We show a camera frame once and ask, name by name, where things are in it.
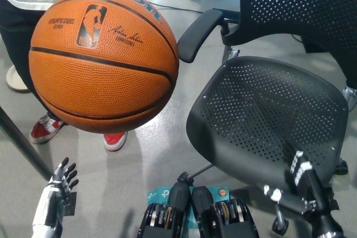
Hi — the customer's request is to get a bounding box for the orange Wilson NBA basketball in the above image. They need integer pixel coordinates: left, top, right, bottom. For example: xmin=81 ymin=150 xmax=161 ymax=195
xmin=28 ymin=0 xmax=180 ymax=134

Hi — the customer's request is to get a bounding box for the grey chair leg with caster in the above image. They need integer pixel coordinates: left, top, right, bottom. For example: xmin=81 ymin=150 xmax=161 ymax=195
xmin=271 ymin=192 xmax=290 ymax=236

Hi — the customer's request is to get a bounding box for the black chair armrest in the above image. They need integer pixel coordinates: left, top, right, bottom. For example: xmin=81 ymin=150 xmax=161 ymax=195
xmin=177 ymin=8 xmax=224 ymax=64

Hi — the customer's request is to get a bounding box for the silver chair frame bracket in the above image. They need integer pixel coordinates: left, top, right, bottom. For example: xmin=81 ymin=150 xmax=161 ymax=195
xmin=342 ymin=85 xmax=357 ymax=105
xmin=222 ymin=44 xmax=240 ymax=63

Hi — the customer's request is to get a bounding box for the black perforated chair backrest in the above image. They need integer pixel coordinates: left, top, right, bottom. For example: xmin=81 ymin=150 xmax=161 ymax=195
xmin=221 ymin=0 xmax=357 ymax=90

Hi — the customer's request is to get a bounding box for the beige shoe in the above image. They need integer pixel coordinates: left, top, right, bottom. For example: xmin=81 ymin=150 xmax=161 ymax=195
xmin=6 ymin=65 xmax=30 ymax=93

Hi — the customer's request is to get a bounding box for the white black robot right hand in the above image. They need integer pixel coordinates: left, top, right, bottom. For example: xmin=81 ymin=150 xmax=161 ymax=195
xmin=263 ymin=150 xmax=337 ymax=224

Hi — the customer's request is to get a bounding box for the thin black floor cable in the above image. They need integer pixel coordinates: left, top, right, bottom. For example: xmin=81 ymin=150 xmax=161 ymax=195
xmin=150 ymin=0 xmax=204 ymax=15

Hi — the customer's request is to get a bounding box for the black chair caster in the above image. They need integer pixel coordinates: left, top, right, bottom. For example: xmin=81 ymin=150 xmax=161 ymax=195
xmin=335 ymin=159 xmax=349 ymax=176

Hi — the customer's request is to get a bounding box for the red white sneaker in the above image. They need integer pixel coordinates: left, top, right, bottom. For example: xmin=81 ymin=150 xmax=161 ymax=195
xmin=30 ymin=112 xmax=68 ymax=145
xmin=103 ymin=131 xmax=128 ymax=152

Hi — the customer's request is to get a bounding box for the black slanted pole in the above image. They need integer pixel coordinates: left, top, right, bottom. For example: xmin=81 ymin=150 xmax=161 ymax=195
xmin=0 ymin=106 xmax=54 ymax=181

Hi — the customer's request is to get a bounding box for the black perforated chair seat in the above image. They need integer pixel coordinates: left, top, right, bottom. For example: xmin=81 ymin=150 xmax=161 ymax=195
xmin=186 ymin=56 xmax=349 ymax=194

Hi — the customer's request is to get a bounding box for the person in grey shirt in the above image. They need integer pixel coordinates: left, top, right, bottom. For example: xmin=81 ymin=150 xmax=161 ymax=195
xmin=0 ymin=0 xmax=83 ymax=122

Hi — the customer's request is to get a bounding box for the teal TP-Link box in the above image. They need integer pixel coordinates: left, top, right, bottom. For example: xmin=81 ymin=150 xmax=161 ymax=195
xmin=146 ymin=184 xmax=231 ymax=238

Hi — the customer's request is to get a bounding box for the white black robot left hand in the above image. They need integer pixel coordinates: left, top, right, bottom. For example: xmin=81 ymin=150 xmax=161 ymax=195
xmin=31 ymin=157 xmax=80 ymax=229

